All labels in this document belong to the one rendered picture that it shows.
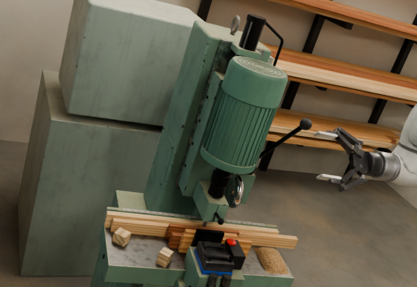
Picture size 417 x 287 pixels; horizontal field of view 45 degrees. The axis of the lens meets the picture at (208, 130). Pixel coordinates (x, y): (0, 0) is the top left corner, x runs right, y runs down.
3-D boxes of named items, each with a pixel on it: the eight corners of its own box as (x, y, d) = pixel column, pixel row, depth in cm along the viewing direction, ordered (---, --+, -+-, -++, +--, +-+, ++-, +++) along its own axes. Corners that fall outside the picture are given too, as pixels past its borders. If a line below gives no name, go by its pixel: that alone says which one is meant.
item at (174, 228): (165, 240, 158) (170, 225, 156) (164, 236, 159) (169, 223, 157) (234, 246, 166) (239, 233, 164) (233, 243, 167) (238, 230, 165)
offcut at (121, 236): (116, 235, 152) (119, 227, 151) (128, 241, 151) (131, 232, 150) (111, 241, 149) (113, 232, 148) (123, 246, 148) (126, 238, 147)
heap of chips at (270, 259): (266, 273, 158) (269, 266, 157) (253, 248, 169) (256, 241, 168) (290, 274, 161) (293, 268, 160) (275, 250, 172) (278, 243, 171)
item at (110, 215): (103, 227, 154) (107, 214, 152) (103, 223, 156) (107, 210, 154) (274, 243, 175) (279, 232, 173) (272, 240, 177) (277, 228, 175)
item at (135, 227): (110, 232, 153) (113, 221, 151) (110, 228, 155) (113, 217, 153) (294, 249, 176) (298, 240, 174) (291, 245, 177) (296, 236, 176)
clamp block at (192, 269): (188, 302, 140) (198, 276, 136) (179, 269, 151) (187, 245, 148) (236, 304, 145) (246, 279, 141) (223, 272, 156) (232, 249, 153)
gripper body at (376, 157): (368, 181, 158) (344, 177, 155) (366, 156, 161) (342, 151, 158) (385, 174, 152) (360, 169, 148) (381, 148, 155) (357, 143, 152)
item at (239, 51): (231, 70, 152) (249, 15, 146) (224, 61, 159) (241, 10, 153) (254, 75, 155) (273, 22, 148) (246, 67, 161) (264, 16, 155)
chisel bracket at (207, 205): (200, 225, 155) (208, 202, 152) (190, 200, 168) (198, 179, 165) (222, 227, 158) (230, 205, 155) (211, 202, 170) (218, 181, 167)
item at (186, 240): (178, 252, 154) (183, 235, 152) (177, 248, 155) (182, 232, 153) (246, 258, 162) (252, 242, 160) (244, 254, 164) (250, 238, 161)
